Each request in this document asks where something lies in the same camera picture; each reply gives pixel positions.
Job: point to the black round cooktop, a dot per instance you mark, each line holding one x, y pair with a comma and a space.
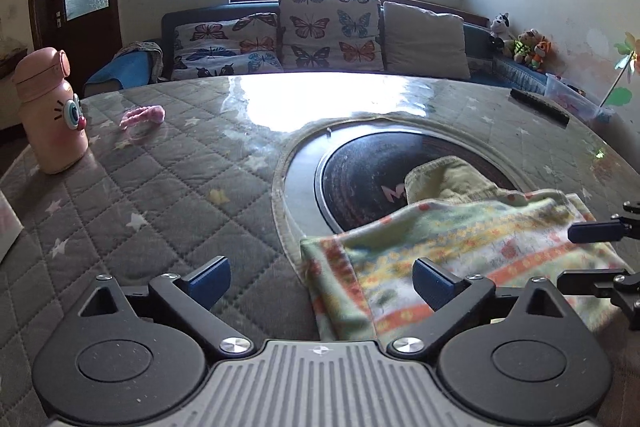
360, 177

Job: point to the orange plush tiger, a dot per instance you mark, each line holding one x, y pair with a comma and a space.
541, 53

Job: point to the black remote control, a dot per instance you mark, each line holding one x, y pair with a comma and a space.
540, 106

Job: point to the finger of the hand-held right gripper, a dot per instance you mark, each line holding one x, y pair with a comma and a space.
595, 232
590, 281

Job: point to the black and white plush cow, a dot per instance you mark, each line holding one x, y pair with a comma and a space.
500, 32

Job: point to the clear plastic storage box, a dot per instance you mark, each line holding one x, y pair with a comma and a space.
575, 99

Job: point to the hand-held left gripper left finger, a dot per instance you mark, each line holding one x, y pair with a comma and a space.
210, 281

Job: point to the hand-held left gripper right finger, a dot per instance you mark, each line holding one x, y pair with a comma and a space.
433, 283

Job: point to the pink cartoon water bottle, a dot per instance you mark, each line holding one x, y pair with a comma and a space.
50, 107

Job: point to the colourful patterned garment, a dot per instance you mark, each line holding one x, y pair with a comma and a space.
450, 232

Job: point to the dark blue sofa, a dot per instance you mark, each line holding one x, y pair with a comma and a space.
480, 34

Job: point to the colourful pinwheel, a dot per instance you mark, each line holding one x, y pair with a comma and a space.
627, 57

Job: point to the brown plush toy green vest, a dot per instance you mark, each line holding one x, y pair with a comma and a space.
524, 47

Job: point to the blue and grey blanket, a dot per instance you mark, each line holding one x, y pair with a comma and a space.
125, 69

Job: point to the white flat object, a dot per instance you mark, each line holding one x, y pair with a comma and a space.
7, 227

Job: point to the plain beige pillow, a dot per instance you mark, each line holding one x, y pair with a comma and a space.
425, 39

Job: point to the butterfly print pillow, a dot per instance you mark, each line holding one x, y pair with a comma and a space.
225, 47
330, 32

